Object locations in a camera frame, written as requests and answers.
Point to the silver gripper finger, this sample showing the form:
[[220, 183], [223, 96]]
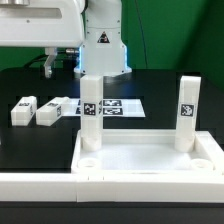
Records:
[[51, 54]]

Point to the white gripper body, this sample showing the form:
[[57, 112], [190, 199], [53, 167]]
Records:
[[41, 23]]

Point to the white marker sheet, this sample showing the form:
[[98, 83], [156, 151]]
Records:
[[111, 108]]

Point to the white desk top tray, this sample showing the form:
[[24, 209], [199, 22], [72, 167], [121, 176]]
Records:
[[148, 151]]

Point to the black cable horizontal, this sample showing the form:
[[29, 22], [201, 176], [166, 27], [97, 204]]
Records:
[[66, 58]]

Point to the white front fence bar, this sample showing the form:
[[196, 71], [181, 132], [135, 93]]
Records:
[[44, 187]]

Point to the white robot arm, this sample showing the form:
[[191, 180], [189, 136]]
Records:
[[91, 26]]

